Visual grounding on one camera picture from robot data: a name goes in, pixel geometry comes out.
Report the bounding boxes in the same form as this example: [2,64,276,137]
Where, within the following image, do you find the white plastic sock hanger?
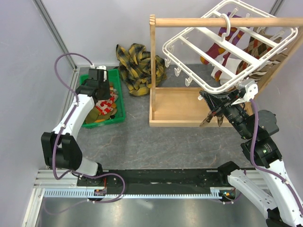
[155,0,303,94]

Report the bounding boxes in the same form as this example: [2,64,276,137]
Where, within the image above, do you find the purple striped sock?
[218,27,245,45]

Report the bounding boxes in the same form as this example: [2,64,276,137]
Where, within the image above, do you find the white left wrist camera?
[90,64,107,70]

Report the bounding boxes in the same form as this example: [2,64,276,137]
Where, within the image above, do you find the maroon orange sock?
[200,43,225,65]

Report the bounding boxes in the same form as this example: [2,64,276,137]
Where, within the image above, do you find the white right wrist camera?
[232,79,258,105]

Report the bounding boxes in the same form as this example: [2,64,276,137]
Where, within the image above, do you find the white slotted cable duct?
[44,188,222,199]

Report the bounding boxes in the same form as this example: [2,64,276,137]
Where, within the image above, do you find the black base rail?
[78,166,237,197]

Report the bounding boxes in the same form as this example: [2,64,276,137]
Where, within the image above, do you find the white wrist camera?
[232,79,258,105]
[90,64,107,70]

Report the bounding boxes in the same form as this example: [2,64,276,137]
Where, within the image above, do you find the yellow plaid cloth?
[116,43,152,96]

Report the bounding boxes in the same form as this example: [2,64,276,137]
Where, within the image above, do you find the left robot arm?
[41,66,110,186]

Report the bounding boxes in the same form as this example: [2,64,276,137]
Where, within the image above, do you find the olive brown patterned sock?
[84,106,117,124]

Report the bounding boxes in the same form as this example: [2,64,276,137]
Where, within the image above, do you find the green plastic bin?
[82,69,126,129]

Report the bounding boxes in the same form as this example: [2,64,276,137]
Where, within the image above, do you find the brown white striped sock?
[248,53,288,81]

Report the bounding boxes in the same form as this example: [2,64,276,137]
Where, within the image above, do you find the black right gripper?
[202,87,253,138]

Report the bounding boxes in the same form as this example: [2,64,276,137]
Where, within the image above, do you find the wooden hanger stand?
[149,14,303,127]

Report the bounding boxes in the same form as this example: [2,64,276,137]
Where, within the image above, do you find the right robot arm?
[199,89,303,227]

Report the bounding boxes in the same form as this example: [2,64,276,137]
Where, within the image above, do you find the aluminium corner profile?
[33,0,79,70]

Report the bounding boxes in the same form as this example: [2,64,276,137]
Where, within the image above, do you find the beige brown argyle sock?
[199,112,213,127]
[217,114,224,127]

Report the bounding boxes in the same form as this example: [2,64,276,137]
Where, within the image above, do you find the red white snowman sock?
[95,90,118,115]

